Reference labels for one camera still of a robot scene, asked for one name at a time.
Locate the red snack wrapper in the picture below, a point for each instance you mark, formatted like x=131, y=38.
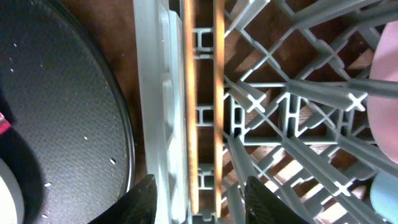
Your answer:
x=4, y=124

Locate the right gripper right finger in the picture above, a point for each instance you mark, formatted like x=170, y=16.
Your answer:
x=263, y=207

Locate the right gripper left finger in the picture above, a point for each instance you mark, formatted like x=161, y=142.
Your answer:
x=138, y=205

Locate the grey plate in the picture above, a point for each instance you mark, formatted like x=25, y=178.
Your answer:
x=12, y=202

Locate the wooden chopstick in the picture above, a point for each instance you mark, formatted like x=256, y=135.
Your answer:
x=188, y=15
x=218, y=83

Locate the grey dishwasher rack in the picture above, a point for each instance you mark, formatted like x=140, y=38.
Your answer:
x=296, y=88

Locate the round black tray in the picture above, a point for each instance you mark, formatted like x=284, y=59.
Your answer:
x=70, y=144

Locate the pink white bowl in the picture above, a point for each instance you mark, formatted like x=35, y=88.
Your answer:
x=382, y=104

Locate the light blue cup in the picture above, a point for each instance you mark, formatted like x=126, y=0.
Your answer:
x=383, y=196

